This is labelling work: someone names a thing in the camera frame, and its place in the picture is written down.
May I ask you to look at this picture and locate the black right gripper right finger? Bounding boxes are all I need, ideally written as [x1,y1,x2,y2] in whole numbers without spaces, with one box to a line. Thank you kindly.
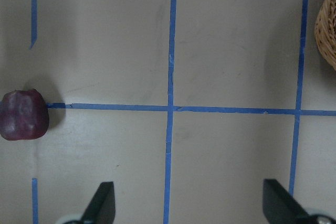
[262,179,315,224]

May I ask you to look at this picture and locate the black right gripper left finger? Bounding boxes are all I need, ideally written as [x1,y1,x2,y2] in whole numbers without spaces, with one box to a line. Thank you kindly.
[81,182,116,224]

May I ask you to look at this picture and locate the dark purple apple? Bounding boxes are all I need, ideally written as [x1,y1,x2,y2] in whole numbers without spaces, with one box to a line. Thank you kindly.
[1,89,49,141]

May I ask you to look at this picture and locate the wicker basket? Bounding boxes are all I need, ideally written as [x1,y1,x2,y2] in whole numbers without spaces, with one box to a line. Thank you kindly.
[314,0,335,70]

